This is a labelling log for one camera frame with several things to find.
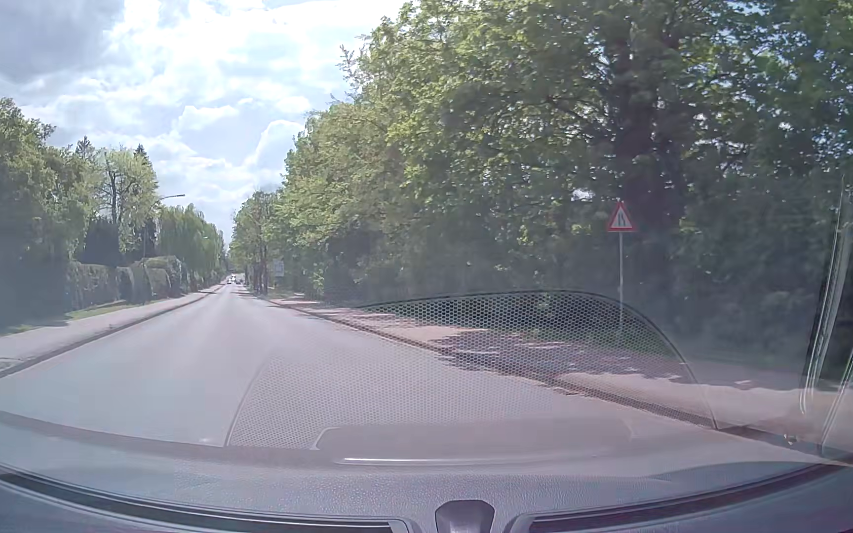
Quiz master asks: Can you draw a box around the grey street lamp post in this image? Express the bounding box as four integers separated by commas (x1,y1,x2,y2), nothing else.
141,194,187,260

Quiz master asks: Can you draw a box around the triangular warning road sign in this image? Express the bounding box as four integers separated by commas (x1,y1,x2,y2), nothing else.
606,200,638,334

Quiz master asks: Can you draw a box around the row of green trees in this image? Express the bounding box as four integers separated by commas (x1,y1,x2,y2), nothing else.
230,0,853,386
0,95,229,334

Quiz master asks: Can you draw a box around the grey asphalt road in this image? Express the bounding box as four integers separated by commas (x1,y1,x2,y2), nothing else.
0,283,716,450

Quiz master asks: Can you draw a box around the trimmed green hedge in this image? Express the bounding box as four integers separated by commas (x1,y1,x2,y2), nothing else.
64,256,224,312

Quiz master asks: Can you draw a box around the car's own bonnet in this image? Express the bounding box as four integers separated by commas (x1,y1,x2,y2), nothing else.
0,400,853,533

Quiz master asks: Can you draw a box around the grass verge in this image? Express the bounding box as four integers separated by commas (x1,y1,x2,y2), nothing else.
426,314,805,375
0,296,176,349

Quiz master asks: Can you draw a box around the reddish paved pavement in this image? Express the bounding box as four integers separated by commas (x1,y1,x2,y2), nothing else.
267,295,853,460

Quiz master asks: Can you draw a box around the pale paved pavement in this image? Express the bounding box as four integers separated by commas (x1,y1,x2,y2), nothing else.
0,287,222,393

